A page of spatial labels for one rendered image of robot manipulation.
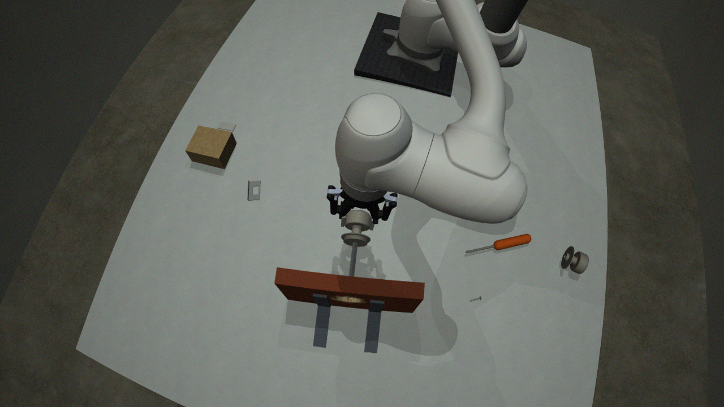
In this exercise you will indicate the brown wooden door slab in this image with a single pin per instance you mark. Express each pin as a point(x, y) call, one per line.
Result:
point(349, 291)

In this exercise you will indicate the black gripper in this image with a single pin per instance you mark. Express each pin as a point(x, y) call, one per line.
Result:
point(349, 203)

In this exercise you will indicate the brown rectangular box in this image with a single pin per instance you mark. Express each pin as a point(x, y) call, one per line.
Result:
point(211, 146)

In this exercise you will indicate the orange-handled screwdriver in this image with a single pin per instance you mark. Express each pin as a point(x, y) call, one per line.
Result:
point(507, 243)

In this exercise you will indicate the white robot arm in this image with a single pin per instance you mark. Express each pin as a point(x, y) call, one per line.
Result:
point(466, 171)

